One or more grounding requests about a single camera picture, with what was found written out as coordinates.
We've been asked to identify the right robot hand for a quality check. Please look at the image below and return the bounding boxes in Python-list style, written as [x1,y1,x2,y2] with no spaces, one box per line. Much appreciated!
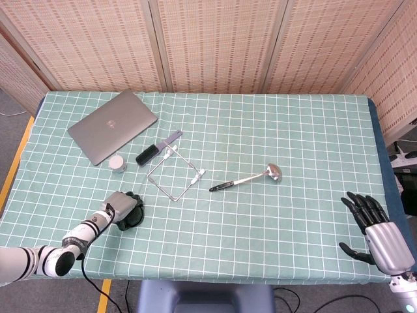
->
[338,191,413,276]

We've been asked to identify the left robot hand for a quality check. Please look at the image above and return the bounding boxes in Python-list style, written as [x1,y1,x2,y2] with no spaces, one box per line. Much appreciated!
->
[100,191,145,226]

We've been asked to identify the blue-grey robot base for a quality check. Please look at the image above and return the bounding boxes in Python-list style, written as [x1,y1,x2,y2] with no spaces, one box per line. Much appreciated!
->
[136,279,276,313]

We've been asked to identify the small white-lidded jar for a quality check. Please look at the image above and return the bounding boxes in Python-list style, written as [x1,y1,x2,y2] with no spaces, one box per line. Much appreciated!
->
[108,155,128,173]

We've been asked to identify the black box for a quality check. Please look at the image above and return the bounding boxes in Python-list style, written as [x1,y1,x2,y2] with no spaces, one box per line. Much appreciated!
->
[394,166,417,216]

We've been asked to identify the dark blue table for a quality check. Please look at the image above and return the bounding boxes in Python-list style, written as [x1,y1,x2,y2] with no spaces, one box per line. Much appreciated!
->
[34,96,408,284]

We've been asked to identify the grey closed laptop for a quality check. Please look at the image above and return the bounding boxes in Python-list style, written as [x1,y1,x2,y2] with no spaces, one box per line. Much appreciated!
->
[67,90,160,167]

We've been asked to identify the white power strip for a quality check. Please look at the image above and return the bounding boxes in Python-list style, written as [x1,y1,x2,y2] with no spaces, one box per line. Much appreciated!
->
[389,152,417,169]

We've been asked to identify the yellow floor tape strip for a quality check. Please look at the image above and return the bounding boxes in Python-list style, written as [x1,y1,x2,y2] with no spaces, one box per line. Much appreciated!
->
[96,279,113,313]
[0,115,35,209]

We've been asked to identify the green checked tablecloth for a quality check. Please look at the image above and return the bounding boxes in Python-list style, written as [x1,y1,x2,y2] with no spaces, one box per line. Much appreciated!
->
[0,91,392,286]

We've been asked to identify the woven folding screen panel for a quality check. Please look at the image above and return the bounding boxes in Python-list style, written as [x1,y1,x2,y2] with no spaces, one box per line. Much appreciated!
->
[0,0,165,94]
[341,12,417,146]
[0,31,50,115]
[149,0,289,95]
[263,0,417,96]

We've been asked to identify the black brush grey handle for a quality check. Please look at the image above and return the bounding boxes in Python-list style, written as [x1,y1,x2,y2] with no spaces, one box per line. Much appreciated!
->
[135,130,184,166]

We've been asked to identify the metal wire frame rack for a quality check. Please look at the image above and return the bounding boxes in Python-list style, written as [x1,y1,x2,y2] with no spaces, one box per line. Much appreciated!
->
[147,145,207,201]

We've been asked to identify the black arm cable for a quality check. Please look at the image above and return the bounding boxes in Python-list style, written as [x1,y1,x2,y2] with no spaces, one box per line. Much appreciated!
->
[80,203,122,313]

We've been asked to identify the black floor cable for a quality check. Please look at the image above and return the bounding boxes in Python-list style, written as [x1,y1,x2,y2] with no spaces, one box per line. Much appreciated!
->
[272,286,397,313]

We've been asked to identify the steel ladle black handle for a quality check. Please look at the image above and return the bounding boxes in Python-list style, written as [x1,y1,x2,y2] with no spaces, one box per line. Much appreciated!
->
[208,162,283,192]

